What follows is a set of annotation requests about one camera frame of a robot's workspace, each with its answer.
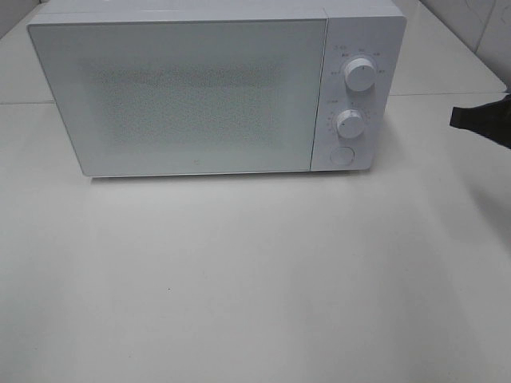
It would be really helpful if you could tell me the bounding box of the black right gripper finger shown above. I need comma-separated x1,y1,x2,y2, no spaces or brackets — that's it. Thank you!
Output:
450,94,511,149

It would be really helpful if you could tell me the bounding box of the white timer knob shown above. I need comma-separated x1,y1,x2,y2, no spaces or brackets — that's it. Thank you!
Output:
335,109,366,140

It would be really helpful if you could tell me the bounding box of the white microwave door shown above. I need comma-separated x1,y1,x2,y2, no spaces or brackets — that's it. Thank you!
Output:
28,19,327,177

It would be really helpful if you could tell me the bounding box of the upper white power knob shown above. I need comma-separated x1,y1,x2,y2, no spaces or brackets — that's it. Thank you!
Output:
344,57,376,92

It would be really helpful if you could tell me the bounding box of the white microwave oven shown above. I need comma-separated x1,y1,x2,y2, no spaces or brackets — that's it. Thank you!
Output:
27,1,406,178

